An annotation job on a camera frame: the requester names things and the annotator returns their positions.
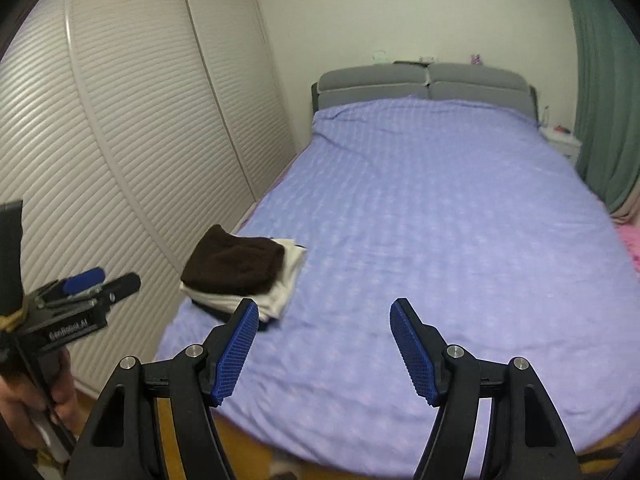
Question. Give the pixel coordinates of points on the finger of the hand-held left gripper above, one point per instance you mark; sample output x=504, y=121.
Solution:
x=122, y=285
x=82, y=280

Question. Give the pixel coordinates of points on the person's left hand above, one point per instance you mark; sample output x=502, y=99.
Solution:
x=64, y=390

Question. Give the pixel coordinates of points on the green curtain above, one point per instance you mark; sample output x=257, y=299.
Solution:
x=605, y=110

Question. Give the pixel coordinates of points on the black folded cloth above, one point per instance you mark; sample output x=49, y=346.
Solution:
x=220, y=314

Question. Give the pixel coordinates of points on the grey bed headboard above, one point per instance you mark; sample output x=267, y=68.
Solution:
x=475, y=80

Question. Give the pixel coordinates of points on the small purple toy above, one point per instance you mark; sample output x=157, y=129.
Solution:
x=476, y=59

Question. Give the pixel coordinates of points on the cream folded cloth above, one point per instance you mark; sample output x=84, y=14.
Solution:
x=280, y=290

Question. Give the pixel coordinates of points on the white louvered wardrobe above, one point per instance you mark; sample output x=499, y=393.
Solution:
x=125, y=110

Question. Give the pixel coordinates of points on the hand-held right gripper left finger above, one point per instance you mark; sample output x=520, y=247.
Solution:
x=235, y=350

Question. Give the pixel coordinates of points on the small red object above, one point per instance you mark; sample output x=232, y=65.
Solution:
x=562, y=130

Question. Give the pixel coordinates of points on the pink cloth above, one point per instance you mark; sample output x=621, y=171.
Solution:
x=631, y=245

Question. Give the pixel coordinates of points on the purple patterned bedsheet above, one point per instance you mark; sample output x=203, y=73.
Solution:
x=425, y=210

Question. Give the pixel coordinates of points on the flat black object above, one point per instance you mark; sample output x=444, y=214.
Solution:
x=410, y=62

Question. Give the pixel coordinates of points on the dark brown pants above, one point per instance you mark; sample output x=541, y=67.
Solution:
x=230, y=260

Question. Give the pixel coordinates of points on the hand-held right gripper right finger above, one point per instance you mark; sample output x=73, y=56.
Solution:
x=415, y=355

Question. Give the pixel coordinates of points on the white nightstand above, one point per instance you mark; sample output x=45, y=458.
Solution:
x=562, y=145

